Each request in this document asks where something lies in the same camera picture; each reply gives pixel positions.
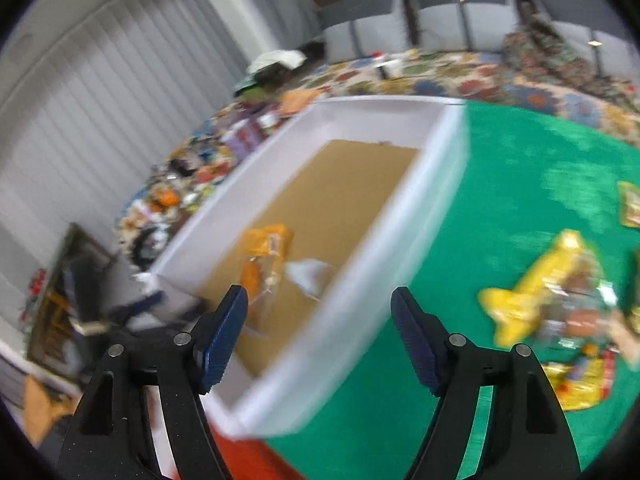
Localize white bottle with red cap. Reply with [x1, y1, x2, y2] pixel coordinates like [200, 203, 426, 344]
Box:
[372, 51, 402, 80]

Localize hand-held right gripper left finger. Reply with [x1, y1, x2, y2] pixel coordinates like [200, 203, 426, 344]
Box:
[57, 284, 249, 480]

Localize white box with cardboard bottom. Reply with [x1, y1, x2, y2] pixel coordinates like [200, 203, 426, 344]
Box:
[150, 96, 471, 441]

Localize dark wooden cabinet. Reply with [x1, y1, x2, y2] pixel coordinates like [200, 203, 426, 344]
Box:
[25, 222, 121, 378]

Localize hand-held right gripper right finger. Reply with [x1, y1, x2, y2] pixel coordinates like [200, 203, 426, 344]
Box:
[390, 286, 583, 480]

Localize white crumpled packet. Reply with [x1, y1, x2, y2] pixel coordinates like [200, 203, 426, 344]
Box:
[285, 257, 336, 303]

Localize small red yellow snack packet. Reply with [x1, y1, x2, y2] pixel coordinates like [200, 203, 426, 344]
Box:
[542, 350, 618, 413]

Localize large clear yellow snack bag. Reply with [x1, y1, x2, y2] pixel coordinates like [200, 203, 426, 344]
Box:
[477, 230, 621, 356]

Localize white cloth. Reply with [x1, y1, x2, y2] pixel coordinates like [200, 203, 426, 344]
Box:
[247, 50, 307, 77]

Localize red cloth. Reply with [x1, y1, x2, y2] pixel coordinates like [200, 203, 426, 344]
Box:
[165, 420, 313, 480]

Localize dark floral cloth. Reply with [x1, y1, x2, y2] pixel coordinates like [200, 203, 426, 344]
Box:
[502, 0, 628, 103]

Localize flat yellow snack packet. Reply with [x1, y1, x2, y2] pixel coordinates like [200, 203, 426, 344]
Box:
[617, 180, 640, 231]

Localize beige snack packet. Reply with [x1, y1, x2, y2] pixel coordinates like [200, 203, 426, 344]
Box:
[612, 305, 640, 356]

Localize orange snack packet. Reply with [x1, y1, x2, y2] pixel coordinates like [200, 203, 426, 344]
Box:
[240, 224, 296, 321]

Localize floral bedsheet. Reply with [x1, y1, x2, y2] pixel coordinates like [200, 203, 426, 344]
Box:
[115, 50, 640, 261]

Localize grey curtain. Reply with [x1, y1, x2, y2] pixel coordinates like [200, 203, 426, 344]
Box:
[0, 0, 323, 361]

